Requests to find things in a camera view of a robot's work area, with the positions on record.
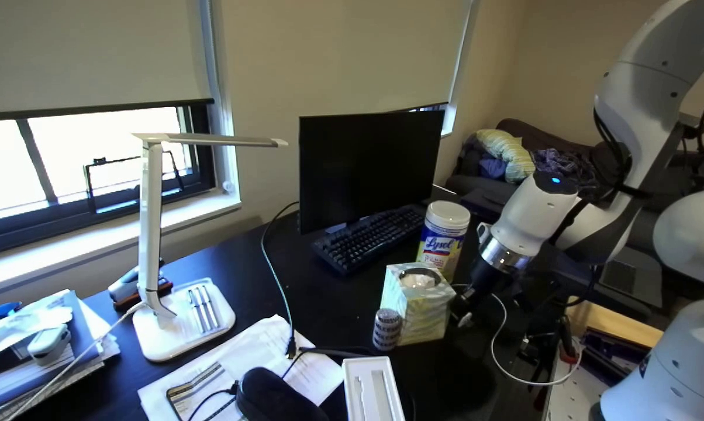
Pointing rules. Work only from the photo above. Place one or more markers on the black frame outside window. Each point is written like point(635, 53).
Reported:
point(132, 201)

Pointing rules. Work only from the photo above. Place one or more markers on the grey and red stapler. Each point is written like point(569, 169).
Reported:
point(130, 286)

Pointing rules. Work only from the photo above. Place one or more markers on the yellow patterned tissue box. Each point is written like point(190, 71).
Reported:
point(418, 308)

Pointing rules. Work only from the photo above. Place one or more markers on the white rectangular case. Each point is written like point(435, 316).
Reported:
point(372, 389)

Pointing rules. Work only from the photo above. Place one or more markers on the black computer monitor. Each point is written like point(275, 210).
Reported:
point(365, 164)

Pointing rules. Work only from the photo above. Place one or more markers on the small white gadget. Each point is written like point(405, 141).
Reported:
point(51, 343)

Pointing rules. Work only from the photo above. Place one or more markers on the dark window frame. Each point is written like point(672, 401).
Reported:
point(39, 166)

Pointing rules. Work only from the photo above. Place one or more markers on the light wooden board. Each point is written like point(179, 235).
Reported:
point(611, 322)

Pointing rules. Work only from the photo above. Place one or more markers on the black tools bundle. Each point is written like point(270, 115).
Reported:
point(611, 355)

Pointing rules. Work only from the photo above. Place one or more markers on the stack of books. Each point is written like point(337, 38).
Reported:
point(14, 382)

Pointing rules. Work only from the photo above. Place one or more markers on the white paper sheets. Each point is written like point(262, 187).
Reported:
point(259, 343)

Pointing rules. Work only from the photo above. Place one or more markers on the white desk lamp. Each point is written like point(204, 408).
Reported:
point(151, 235)

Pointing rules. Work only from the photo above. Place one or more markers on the pale yellow pillow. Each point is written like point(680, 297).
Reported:
point(504, 149)

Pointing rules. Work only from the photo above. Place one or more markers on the white perforated board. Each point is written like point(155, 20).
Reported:
point(575, 399)

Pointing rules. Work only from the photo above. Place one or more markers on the black rounded pouch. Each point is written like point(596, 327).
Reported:
point(276, 399)

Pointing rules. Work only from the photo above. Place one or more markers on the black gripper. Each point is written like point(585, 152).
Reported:
point(490, 283)

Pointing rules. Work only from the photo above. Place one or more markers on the Lysol wipes canister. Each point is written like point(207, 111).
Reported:
point(446, 235)

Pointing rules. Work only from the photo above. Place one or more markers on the black keyboard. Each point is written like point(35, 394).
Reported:
point(358, 238)

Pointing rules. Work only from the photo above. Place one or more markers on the white charger head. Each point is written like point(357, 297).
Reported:
point(465, 320)

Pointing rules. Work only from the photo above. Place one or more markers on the wide beige roller blind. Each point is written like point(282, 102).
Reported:
point(85, 47)

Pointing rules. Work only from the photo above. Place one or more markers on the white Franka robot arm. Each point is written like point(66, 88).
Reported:
point(646, 86)

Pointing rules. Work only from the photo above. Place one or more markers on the dark grey sofa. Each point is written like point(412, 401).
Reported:
point(476, 187)

